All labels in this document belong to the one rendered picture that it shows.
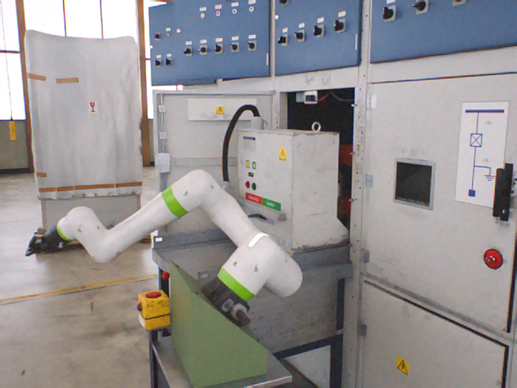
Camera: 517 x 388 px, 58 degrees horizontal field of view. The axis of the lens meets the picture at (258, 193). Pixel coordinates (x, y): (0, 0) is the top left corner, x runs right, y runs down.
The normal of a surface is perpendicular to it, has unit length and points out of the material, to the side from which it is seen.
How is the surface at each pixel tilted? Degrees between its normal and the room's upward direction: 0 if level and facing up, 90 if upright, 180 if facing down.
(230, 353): 90
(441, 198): 90
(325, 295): 90
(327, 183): 90
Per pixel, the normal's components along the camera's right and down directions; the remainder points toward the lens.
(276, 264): 0.64, 0.40
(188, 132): 0.18, 0.17
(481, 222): -0.88, 0.08
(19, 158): 0.48, 0.15
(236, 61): -0.54, 0.14
